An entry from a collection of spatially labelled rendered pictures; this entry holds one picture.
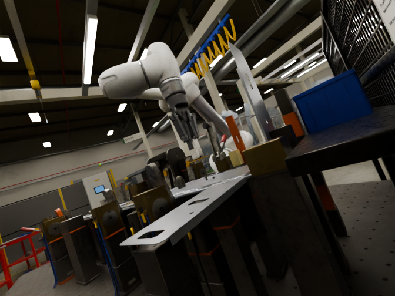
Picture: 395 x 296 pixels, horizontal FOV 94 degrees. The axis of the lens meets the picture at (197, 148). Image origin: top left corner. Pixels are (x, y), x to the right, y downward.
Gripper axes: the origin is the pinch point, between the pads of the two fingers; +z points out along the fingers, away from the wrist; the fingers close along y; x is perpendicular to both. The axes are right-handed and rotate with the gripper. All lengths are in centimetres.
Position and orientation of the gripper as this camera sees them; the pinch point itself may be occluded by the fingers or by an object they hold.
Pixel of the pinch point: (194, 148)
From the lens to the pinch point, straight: 66.9
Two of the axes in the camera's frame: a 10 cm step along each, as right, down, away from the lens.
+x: 7.5, -3.3, -5.7
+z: 3.5, 9.3, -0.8
